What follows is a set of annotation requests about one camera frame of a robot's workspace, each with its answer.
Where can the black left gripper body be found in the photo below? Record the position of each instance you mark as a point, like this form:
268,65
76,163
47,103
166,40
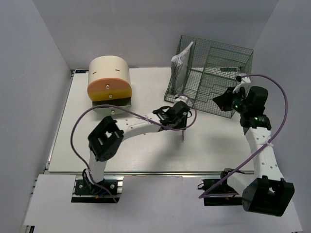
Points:
180,123

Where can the cream round drawer box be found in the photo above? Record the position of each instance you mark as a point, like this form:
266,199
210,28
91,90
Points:
109,83

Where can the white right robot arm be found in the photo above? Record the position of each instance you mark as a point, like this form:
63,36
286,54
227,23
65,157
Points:
267,192

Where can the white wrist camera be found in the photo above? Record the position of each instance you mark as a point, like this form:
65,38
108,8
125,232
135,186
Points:
182,98
243,80

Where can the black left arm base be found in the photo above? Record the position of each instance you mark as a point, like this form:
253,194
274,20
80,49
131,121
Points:
82,193

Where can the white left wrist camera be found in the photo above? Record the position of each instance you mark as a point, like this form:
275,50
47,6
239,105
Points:
182,98

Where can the green wire mesh organizer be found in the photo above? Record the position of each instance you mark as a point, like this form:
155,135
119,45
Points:
212,68

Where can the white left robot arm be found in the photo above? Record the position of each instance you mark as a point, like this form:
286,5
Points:
107,136

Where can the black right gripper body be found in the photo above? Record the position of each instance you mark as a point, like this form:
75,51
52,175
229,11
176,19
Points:
239,103

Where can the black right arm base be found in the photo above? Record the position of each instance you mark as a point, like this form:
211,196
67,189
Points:
222,195

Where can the grey white manual booklet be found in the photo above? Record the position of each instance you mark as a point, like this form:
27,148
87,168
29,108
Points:
179,65

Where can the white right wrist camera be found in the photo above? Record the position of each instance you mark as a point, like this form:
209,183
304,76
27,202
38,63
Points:
243,80

